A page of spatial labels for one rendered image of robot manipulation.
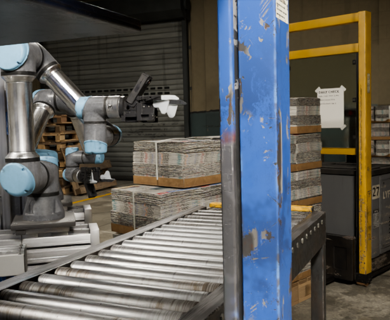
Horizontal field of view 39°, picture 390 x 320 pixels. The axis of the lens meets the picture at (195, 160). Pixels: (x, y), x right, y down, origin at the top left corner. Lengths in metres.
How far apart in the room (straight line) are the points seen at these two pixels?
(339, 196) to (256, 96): 3.39
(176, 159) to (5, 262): 1.07
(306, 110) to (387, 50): 5.86
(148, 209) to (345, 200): 1.85
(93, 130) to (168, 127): 8.56
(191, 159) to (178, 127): 7.56
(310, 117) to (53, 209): 2.00
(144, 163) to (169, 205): 0.37
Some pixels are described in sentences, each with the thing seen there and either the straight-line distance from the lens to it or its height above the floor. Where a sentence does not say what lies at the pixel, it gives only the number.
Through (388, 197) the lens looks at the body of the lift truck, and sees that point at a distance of 4.23.
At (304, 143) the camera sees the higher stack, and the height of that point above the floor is 1.00.
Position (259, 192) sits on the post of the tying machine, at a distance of 0.73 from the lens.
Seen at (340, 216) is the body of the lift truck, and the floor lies 0.44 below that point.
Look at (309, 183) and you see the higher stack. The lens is 3.55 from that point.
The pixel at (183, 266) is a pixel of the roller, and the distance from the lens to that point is 1.41.
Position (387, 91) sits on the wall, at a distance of 9.25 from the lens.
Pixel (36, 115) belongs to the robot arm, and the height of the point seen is 1.21.
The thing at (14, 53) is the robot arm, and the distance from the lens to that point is 1.91.
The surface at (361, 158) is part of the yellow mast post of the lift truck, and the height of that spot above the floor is 0.88.
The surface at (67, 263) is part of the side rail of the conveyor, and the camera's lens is 1.50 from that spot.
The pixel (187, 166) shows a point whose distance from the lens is 2.69.
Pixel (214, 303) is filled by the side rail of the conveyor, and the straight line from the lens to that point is 1.13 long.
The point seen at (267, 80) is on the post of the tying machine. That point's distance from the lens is 0.72.
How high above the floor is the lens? 1.17
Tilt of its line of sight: 4 degrees down
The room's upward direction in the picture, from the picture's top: 1 degrees counter-clockwise
